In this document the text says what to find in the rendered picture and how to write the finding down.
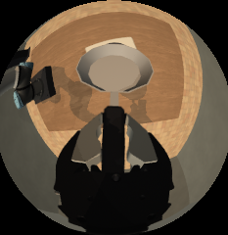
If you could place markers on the beige hot plate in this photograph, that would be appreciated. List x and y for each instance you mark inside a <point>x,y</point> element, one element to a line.
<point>123,40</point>

